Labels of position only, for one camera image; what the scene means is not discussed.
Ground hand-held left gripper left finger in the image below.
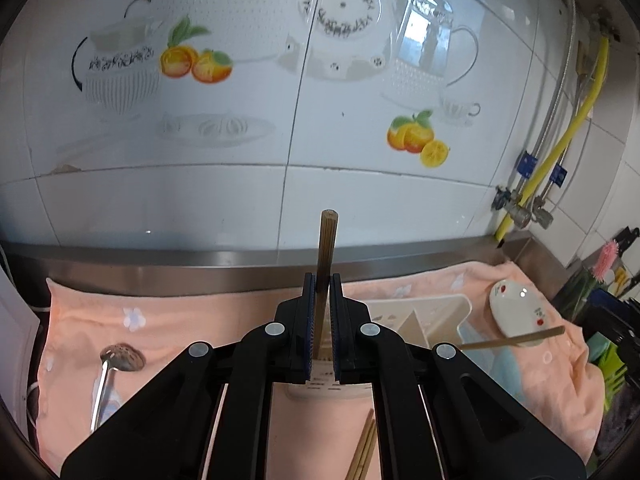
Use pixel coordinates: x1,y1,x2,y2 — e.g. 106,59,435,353
60,272,317,480

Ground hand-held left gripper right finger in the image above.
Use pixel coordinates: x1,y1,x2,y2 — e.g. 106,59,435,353
330,272,587,480

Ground brown wooden chopstick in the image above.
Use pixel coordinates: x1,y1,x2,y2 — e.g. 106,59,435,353
460,326,566,351
345,408,375,480
316,209,339,361
356,417,378,480

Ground cream plastic utensil holder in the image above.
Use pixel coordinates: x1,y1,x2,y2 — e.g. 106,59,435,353
285,296,471,404

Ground pink floral towel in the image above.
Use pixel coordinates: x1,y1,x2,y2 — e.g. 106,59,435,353
37,259,606,480

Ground white dish with cherry print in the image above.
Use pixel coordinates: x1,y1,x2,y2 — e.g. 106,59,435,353
488,280,547,349

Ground metal slotted spoon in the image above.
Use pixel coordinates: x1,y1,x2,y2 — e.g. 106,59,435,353
90,342,146,434

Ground metal pipe valve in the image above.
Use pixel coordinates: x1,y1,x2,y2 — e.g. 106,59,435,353
532,197,556,229

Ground pink bristle brush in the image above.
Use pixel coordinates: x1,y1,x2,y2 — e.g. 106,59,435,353
590,240,621,281

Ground black utensil rack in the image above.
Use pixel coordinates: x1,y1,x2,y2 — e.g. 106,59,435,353
554,227,640,363

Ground green plastic item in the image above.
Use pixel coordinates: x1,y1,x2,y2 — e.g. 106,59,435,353
590,339,629,411

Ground white appliance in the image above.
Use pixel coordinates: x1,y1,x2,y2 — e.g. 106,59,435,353
0,245,42,443

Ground yellow gas hose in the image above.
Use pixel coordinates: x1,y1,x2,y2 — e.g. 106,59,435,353
495,35,611,249

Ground white cable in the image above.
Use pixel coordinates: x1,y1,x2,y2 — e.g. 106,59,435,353
24,379,52,427

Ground braided metal hose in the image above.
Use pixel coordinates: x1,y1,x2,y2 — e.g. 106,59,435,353
510,0,578,198
540,72,590,208

